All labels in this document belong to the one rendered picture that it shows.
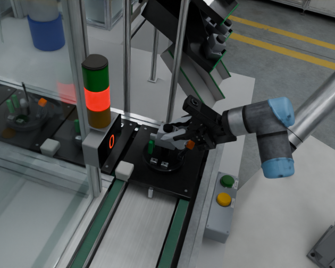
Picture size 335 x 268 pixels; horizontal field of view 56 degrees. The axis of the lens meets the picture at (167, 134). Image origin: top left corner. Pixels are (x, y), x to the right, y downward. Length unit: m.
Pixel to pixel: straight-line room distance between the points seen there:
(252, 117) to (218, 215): 0.31
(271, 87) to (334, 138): 0.74
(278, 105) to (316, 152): 0.63
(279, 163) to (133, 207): 0.45
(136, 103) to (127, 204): 0.54
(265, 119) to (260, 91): 2.32
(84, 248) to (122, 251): 0.10
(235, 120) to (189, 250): 0.36
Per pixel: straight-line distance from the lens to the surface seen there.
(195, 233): 0.91
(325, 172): 1.34
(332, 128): 3.02
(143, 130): 1.10
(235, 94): 1.51
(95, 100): 0.64
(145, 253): 0.91
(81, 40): 0.59
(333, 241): 1.00
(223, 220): 0.94
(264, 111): 0.79
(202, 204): 0.96
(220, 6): 1.01
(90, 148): 0.69
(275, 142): 0.79
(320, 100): 0.93
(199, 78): 1.19
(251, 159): 2.44
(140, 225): 0.94
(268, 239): 1.07
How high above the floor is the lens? 1.75
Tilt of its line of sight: 46 degrees down
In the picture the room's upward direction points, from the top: 8 degrees clockwise
